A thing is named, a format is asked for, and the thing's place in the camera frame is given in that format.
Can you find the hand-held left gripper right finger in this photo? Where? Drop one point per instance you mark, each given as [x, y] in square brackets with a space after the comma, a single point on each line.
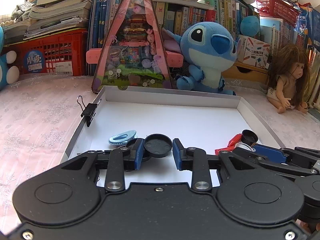
[177, 155]

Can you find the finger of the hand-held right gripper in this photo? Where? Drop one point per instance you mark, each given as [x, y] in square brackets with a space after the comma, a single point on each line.
[270, 152]
[275, 167]

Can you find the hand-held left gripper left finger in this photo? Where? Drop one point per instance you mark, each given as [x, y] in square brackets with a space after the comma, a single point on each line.
[140, 153]

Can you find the black round cap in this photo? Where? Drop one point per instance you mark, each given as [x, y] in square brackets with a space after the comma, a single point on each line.
[131, 145]
[250, 136]
[158, 146]

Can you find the plain blue hair clip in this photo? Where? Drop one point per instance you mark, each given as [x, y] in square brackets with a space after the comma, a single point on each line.
[120, 137]

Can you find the white cardboard tray box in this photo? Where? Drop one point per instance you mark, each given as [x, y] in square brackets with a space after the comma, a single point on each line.
[175, 120]

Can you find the brown-haired baby doll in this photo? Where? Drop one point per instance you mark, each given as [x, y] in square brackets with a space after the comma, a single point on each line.
[283, 90]

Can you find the small black binder clip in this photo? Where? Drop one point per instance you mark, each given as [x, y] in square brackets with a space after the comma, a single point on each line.
[89, 112]

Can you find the wooden drawer organizer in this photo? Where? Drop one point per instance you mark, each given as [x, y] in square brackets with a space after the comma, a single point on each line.
[240, 73]

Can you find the glossy picture books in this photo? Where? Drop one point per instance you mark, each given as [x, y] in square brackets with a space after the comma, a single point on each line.
[315, 75]

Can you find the pink triangular toy box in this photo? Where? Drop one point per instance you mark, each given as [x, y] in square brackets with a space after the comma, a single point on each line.
[135, 55]

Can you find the white printed carton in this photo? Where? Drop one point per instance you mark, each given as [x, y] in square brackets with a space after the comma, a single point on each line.
[255, 52]

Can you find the blue alien plush toy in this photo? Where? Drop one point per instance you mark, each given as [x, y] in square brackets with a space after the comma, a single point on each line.
[207, 55]

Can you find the pink snowflake tablecloth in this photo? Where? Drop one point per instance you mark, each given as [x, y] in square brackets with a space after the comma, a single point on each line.
[37, 110]

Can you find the blue plush ball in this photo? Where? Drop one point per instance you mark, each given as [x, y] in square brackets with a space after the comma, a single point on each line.
[250, 26]

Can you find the large red plastic basket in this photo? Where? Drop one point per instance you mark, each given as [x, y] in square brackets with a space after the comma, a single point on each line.
[62, 52]

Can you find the row of blue booklets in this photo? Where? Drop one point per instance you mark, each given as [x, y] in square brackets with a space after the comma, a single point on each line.
[100, 30]

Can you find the blue printed package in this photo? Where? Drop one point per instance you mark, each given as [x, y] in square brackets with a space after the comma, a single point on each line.
[307, 20]

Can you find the row of shelved books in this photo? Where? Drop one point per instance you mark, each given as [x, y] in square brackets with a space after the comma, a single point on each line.
[175, 15]

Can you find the small red plastic basket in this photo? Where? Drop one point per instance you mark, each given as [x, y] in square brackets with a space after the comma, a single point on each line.
[277, 7]

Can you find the blue cat plush toy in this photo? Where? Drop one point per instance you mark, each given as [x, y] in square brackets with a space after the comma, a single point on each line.
[11, 73]

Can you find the stack of books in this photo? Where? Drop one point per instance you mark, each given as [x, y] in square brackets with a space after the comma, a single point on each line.
[60, 10]

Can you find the grey patterned cloth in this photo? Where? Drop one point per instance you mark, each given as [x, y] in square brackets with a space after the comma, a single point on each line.
[21, 10]

